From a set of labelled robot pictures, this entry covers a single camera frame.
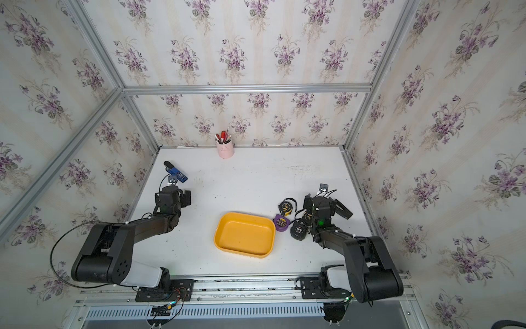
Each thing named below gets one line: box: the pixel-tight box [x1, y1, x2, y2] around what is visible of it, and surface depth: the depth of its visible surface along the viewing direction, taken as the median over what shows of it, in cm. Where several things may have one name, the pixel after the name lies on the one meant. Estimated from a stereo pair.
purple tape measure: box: [273, 213, 292, 232], surface depth 89 cm
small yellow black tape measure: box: [278, 197, 298, 217], surface depth 95 cm
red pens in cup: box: [214, 126, 232, 144], surface depth 113 cm
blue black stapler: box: [163, 160, 189, 184], surface depth 107 cm
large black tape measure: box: [290, 218, 309, 242], surface depth 86 cm
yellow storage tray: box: [213, 212, 277, 259], surface depth 89 cm
